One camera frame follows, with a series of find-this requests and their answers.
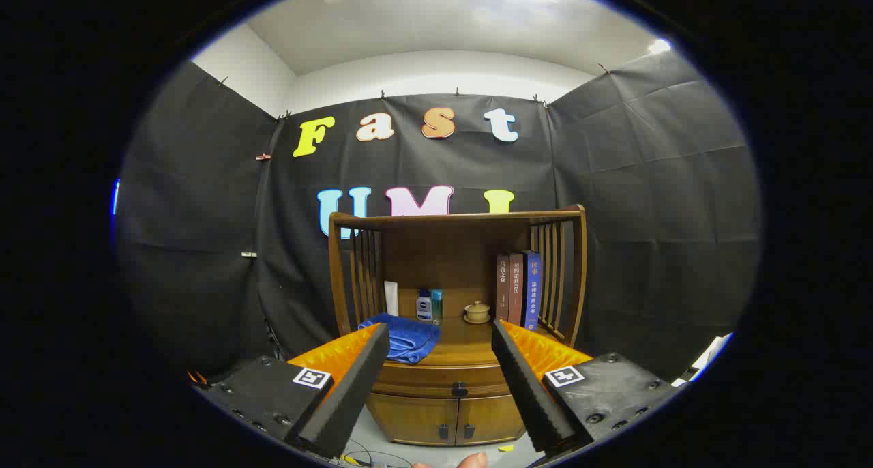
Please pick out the white tube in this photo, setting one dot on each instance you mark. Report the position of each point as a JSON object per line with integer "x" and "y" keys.
{"x": 391, "y": 297}

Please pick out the brown wooden cabinet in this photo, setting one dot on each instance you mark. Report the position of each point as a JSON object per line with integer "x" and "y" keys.
{"x": 443, "y": 250}

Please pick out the wooden drawer with black knob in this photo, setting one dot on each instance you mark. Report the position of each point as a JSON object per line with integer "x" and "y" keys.
{"x": 423, "y": 379}

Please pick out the beige lidded teacup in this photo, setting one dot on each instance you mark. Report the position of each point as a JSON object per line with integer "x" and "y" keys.
{"x": 477, "y": 312}

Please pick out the reddish brown book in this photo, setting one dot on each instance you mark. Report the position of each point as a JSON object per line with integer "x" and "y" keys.
{"x": 515, "y": 287}

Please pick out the folded blue towel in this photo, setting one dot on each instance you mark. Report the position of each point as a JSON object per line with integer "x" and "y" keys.
{"x": 409, "y": 338}

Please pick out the wooden cabinet door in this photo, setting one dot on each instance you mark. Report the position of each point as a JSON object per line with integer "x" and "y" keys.
{"x": 491, "y": 417}
{"x": 409, "y": 417}

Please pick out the white bottle with blue cap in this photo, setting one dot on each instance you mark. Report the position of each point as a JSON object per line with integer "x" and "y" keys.
{"x": 424, "y": 308}

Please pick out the blue book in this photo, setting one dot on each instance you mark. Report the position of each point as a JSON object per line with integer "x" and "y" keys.
{"x": 532, "y": 290}

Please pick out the wooden countertop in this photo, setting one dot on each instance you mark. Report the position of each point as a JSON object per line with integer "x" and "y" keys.
{"x": 470, "y": 342}

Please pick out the teal clear bottle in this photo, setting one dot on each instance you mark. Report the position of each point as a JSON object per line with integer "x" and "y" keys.
{"x": 437, "y": 308}

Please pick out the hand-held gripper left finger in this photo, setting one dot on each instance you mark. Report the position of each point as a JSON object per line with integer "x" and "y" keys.
{"x": 354, "y": 393}

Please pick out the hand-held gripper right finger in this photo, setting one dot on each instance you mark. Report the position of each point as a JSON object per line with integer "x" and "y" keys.
{"x": 528, "y": 393}

